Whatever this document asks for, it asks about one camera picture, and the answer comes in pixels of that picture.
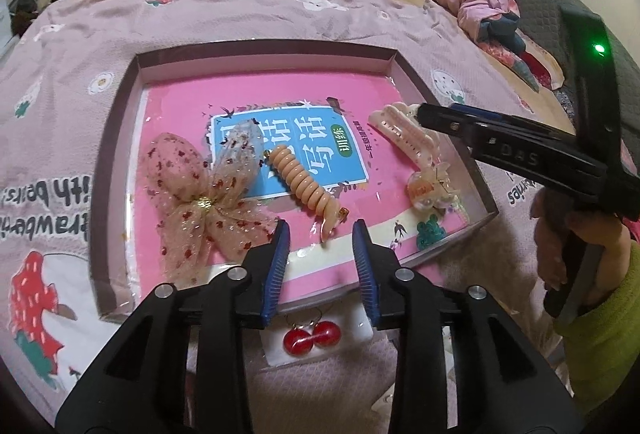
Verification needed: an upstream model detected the right hand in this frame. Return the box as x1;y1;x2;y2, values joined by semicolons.
529;189;631;304

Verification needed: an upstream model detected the shallow cardboard box tray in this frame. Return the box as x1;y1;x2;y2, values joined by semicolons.
89;39;498;321

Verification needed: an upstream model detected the long pink claw hairclip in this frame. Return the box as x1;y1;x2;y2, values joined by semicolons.
368;102;439;169

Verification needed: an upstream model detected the red cherry earrings card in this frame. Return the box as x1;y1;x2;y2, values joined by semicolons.
260;301;373;367

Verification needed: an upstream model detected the pink blue children's book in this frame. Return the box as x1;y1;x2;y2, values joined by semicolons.
129;71;488;306

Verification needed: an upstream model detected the orange spiral hair tie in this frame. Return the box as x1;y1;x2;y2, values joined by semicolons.
261;147;350;243

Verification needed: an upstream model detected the beige tulle bow hairclip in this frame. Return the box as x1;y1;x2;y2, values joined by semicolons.
142;120;277;285

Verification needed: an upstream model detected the grey headboard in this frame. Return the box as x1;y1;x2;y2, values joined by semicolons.
516;0;639;160

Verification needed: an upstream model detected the purple strawberry print blanket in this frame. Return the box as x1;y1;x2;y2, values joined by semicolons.
1;0;561;433

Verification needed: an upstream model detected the small orange claw hairclip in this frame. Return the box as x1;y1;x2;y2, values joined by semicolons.
407;162;460;212

